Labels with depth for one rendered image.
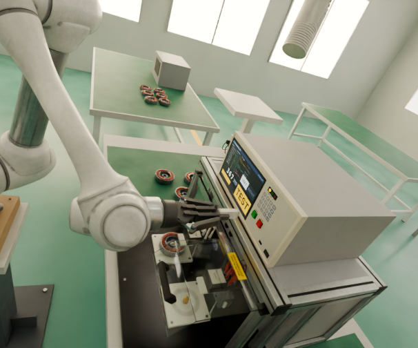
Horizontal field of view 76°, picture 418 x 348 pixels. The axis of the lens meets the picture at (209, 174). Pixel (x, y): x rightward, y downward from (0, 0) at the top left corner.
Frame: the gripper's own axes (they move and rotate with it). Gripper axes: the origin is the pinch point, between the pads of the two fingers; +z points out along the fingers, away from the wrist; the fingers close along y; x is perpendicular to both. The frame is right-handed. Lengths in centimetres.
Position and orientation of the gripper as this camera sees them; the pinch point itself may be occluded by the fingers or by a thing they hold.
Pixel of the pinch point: (227, 213)
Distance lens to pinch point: 79.8
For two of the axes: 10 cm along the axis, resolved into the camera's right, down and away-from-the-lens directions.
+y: 3.0, 6.0, -7.4
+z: 9.1, 0.6, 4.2
